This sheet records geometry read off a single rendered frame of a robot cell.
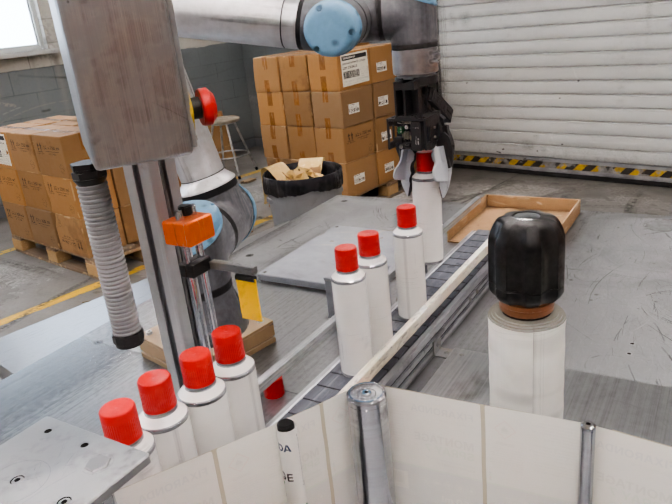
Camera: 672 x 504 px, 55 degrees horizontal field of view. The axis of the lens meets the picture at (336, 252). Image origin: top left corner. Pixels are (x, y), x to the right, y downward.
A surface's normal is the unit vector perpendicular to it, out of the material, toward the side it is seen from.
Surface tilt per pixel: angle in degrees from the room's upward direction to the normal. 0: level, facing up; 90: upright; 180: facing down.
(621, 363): 0
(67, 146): 92
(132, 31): 90
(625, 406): 0
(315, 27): 93
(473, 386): 0
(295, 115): 92
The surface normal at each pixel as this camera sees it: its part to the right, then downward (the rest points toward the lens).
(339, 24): -0.21, 0.40
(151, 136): 0.41, 0.28
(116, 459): -0.10, -0.93
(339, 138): -0.61, 0.32
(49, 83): 0.74, 0.17
